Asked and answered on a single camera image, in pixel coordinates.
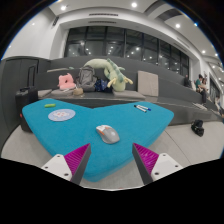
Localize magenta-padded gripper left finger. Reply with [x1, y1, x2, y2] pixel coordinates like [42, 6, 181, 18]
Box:
[41, 143, 92, 186]

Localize dark blue patterned bag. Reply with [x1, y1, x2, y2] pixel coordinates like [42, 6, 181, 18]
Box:
[94, 78, 113, 93]

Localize dark glass window wall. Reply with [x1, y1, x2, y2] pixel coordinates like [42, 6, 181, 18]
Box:
[63, 25, 190, 78]

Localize pink plush cushion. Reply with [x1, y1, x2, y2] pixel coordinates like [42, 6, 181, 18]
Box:
[57, 72, 77, 91]

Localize flat grey seat cushion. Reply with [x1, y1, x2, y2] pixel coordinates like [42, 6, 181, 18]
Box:
[49, 87, 76, 99]
[37, 88, 54, 100]
[112, 89, 147, 100]

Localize black bag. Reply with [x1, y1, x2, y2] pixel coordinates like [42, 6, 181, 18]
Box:
[190, 119, 205, 138]

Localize green dragon plush toy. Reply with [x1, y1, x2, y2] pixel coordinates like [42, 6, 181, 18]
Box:
[83, 58, 134, 92]

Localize person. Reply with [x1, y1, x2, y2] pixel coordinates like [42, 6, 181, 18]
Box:
[183, 73, 193, 88]
[194, 73, 208, 104]

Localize grey white computer mouse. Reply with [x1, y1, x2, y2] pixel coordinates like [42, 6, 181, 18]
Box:
[95, 124, 121, 145]

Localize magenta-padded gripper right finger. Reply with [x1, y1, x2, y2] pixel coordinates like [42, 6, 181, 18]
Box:
[131, 142, 184, 186]

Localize grey backpack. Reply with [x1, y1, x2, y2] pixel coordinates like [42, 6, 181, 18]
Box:
[75, 65, 98, 93]

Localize round light blue mouse pad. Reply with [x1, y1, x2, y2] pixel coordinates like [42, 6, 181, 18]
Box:
[47, 108, 77, 122]

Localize tan straw hat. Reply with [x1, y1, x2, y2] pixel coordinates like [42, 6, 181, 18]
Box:
[73, 87, 85, 97]

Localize black wheeled suitcase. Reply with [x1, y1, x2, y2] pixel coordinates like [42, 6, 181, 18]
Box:
[14, 65, 39, 133]

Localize blue-capped white marker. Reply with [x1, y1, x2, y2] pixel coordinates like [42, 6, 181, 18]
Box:
[136, 104, 152, 112]

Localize ceiling lights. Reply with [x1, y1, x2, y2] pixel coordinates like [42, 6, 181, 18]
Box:
[29, 1, 221, 58]

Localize upright grey seat cushion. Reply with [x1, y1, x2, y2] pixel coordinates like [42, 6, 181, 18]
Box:
[136, 70, 160, 98]

